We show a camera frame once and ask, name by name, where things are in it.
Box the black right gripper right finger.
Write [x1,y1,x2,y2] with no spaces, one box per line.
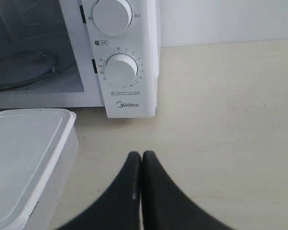
[141,150,230,230]

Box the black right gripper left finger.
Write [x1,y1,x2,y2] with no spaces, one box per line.
[58,151,142,230]

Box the white plastic lidded container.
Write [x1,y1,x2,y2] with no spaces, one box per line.
[0,108,79,230]

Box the white Midea microwave oven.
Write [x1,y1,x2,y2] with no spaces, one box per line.
[0,0,160,118]

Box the white lower timer knob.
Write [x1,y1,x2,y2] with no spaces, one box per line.
[104,53,138,87]

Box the glass turntable plate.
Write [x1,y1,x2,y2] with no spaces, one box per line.
[0,50,59,92]

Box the white upper power knob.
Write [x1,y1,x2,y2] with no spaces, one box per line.
[92,0,132,36]

